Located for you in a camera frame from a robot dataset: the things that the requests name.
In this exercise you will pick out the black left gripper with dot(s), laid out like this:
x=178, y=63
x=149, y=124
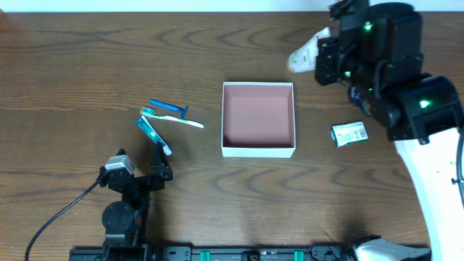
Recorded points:
x=141, y=180

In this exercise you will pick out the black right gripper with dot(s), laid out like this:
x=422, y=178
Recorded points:
x=327, y=61

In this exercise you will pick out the white Pantene tube gold cap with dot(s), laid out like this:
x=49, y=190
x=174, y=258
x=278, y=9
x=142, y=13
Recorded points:
x=304, y=59

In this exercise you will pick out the green Colgate toothpaste tube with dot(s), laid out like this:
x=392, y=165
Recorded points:
x=150, y=131

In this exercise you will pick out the green white toothbrush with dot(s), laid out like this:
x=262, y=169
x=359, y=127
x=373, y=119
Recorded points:
x=148, y=112

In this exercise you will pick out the green white soap box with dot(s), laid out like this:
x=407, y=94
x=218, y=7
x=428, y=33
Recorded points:
x=349, y=133

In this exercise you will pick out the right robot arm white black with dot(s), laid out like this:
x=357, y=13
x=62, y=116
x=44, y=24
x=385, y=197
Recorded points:
x=378, y=54

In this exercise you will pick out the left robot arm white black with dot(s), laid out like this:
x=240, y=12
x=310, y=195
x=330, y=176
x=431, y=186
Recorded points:
x=125, y=220

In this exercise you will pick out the blue disposable razor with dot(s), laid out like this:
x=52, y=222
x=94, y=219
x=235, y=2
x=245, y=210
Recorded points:
x=171, y=107

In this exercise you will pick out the white box pink interior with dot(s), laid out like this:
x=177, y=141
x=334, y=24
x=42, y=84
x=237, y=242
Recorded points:
x=258, y=120

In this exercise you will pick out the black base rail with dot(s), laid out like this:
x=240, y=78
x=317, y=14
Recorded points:
x=147, y=252

